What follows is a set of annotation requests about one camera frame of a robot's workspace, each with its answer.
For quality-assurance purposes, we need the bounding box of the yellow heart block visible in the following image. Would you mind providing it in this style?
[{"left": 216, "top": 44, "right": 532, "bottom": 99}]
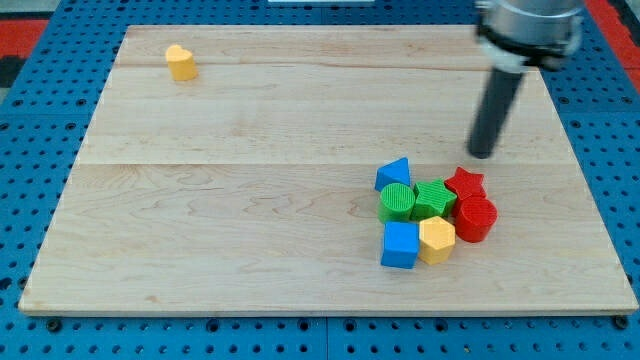
[{"left": 165, "top": 44, "right": 198, "bottom": 81}]

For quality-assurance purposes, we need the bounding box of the green cylinder block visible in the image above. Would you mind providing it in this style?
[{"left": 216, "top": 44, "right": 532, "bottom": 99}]
[{"left": 378, "top": 183, "right": 416, "bottom": 223}]

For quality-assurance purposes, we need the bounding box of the yellow hexagon block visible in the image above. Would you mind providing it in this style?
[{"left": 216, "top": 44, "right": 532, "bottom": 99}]
[{"left": 418, "top": 216, "right": 456, "bottom": 265}]

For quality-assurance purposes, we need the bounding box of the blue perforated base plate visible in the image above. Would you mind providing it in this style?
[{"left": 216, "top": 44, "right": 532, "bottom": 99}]
[{"left": 1, "top": 0, "right": 639, "bottom": 359}]

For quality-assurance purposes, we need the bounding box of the blue cube block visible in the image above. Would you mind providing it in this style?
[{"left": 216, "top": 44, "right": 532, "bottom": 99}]
[{"left": 380, "top": 222, "right": 419, "bottom": 269}]

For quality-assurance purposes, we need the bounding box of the light wooden board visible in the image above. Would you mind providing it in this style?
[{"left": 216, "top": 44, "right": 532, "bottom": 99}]
[{"left": 19, "top": 25, "right": 638, "bottom": 317}]

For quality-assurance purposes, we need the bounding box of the red star block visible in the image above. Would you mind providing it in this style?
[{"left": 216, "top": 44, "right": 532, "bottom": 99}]
[{"left": 444, "top": 166, "right": 487, "bottom": 216}]

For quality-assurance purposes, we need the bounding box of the red cylinder block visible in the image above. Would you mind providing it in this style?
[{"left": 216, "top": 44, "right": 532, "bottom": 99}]
[{"left": 455, "top": 196, "right": 498, "bottom": 243}]

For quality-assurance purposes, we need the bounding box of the blue triangle block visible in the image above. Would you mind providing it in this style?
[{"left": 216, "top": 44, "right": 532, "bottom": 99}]
[{"left": 374, "top": 157, "right": 411, "bottom": 192}]

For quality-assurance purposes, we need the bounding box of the green star block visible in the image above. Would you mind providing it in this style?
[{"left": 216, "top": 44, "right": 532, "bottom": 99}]
[{"left": 410, "top": 178, "right": 457, "bottom": 221}]

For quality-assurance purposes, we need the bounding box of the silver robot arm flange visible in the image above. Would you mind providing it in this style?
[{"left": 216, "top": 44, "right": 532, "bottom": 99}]
[{"left": 475, "top": 0, "right": 584, "bottom": 74}]

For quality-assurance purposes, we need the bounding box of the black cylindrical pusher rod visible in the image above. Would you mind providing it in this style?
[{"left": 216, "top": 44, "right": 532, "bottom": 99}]
[{"left": 467, "top": 68, "right": 523, "bottom": 159}]

